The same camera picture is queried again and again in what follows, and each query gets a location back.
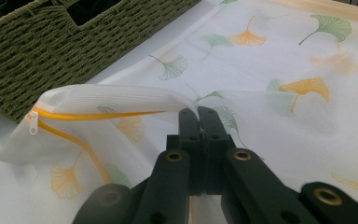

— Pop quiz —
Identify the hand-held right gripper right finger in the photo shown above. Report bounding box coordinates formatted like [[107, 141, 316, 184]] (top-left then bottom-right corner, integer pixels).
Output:
[[198, 105, 237, 195]]

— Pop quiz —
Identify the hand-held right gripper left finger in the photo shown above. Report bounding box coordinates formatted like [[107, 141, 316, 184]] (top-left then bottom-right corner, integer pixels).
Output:
[[166, 107, 206, 196]]

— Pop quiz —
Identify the green woven basket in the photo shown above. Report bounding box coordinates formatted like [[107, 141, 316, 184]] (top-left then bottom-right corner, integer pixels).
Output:
[[0, 0, 201, 124]]

